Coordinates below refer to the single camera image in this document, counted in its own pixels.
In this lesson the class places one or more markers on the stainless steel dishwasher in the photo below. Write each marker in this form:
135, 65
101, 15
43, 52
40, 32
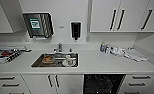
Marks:
104, 85

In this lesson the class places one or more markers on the white mug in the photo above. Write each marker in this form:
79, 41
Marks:
70, 61

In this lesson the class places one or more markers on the black soap dispenser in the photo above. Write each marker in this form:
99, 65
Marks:
75, 30

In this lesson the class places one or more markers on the chrome faucet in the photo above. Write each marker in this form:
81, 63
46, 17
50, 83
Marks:
59, 47

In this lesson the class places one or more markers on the blue dish soap bottle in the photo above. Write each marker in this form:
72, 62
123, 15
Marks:
102, 48

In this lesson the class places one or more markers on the orange bowl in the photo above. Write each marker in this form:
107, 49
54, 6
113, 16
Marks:
47, 60

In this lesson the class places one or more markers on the stainless steel sink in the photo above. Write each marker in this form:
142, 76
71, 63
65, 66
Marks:
38, 63

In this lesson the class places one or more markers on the white two-door base cabinet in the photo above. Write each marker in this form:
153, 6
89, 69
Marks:
53, 85

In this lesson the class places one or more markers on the grey paper towel dispenser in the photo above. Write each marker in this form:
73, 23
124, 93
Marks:
38, 25

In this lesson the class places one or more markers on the items on counter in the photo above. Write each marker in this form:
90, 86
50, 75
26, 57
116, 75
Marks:
134, 55

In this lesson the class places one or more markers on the white drawer stack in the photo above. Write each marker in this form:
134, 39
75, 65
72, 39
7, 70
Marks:
139, 85
8, 85

